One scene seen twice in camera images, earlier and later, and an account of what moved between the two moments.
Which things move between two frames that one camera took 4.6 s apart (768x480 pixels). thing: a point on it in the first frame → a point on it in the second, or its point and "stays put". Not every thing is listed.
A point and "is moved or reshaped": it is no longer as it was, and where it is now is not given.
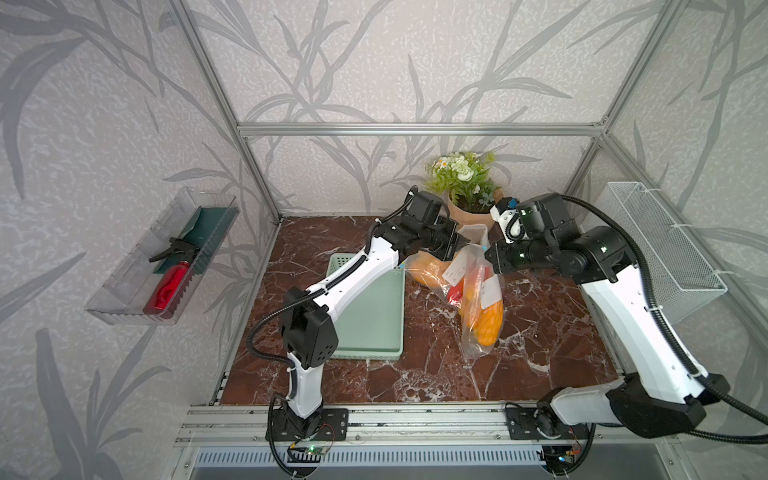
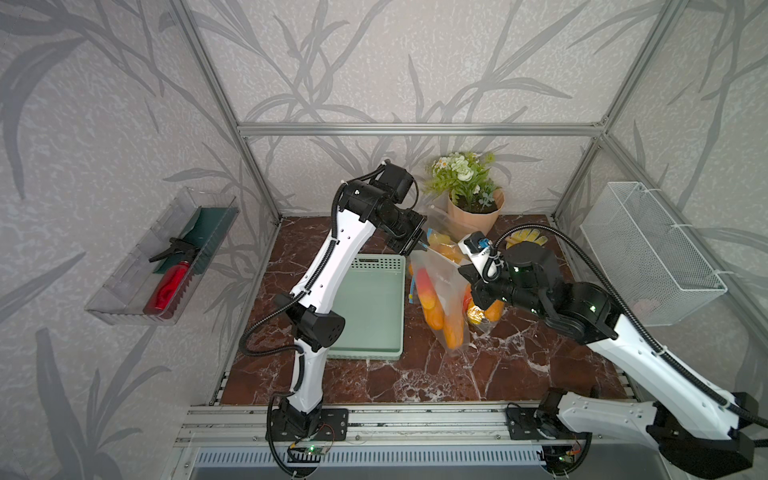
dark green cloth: x=207 y=231 stays put
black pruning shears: x=186 y=250 stays put
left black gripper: x=453 y=237 → x=411 y=241
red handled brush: x=168 y=292 stays put
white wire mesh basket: x=682 y=278 stays put
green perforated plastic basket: x=371 y=322 stays put
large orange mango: x=487 y=323 → x=434 y=312
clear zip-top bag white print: x=475 y=290 is moved or reshaped
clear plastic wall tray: x=159 y=280 stays put
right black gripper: x=496 y=258 → x=477 y=287
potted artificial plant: x=472 y=192 stays put
